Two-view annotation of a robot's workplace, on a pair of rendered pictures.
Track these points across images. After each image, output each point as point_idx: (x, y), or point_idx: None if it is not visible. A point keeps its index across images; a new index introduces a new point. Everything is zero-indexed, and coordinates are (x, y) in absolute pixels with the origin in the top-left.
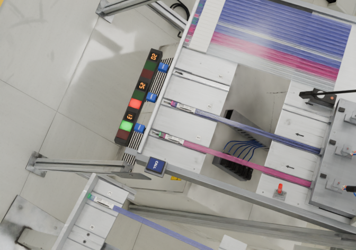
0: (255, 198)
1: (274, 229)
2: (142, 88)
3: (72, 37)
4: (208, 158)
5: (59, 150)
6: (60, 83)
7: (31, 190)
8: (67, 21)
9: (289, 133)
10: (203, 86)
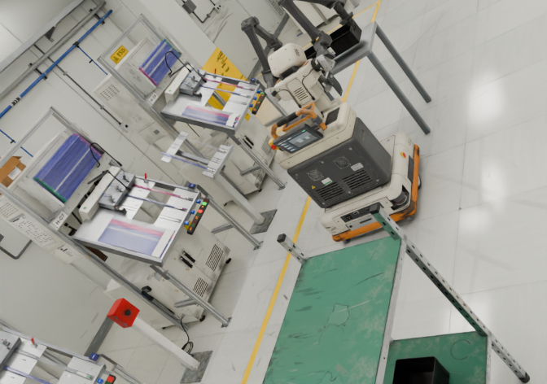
0: (155, 180)
1: (150, 194)
2: (196, 216)
3: (243, 298)
4: None
5: (250, 255)
6: (249, 277)
7: (260, 236)
8: (246, 303)
9: (137, 201)
10: (169, 216)
